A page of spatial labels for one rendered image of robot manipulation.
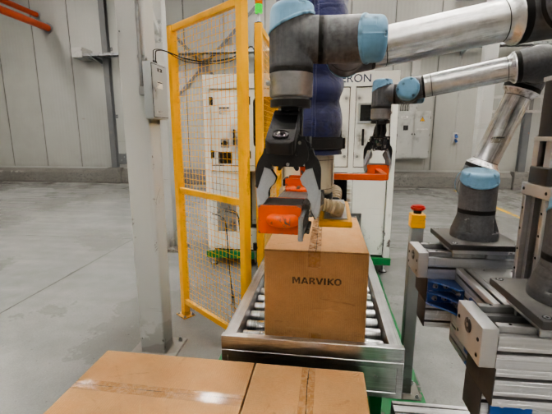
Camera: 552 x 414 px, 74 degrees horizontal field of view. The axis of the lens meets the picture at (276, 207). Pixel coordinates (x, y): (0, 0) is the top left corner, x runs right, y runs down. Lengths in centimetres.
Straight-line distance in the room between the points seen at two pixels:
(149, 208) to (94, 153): 983
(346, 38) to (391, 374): 124
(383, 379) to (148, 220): 151
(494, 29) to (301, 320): 115
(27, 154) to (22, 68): 246
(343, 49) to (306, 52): 6
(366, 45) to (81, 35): 1187
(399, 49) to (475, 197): 71
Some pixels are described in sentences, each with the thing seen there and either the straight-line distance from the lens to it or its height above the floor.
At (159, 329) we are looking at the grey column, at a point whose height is 18.
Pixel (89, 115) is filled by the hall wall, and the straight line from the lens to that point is 1207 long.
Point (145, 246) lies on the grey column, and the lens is 234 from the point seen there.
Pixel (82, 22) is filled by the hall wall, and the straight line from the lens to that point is 1241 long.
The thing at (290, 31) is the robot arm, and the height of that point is 154.
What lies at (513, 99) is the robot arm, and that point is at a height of 150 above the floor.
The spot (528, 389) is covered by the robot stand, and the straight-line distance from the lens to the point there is 100.
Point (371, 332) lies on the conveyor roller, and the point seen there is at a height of 54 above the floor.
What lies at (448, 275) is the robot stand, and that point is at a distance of 138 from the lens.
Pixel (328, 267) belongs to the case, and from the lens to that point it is 143.
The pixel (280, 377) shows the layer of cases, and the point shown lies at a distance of 142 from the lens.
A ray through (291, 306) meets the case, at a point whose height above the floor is 71.
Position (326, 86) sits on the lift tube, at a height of 152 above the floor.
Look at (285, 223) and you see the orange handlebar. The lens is 60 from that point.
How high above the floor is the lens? 138
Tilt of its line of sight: 11 degrees down
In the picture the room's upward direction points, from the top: straight up
